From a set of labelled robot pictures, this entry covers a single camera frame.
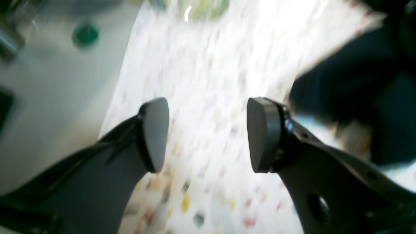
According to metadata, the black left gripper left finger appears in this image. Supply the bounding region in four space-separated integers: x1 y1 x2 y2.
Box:
1 97 169 234

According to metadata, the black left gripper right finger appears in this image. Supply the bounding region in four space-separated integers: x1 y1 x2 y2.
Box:
246 97 416 234

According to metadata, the black t-shirt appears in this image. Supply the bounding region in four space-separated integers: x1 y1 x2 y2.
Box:
289 0 416 166

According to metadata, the green tape roll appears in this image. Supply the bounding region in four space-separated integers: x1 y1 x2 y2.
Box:
72 21 99 49

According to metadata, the terrazzo pattern tablecloth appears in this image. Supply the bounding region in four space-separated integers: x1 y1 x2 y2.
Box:
100 0 385 234

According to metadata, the clear glass bottle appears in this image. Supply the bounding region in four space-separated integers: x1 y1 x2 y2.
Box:
178 0 230 22

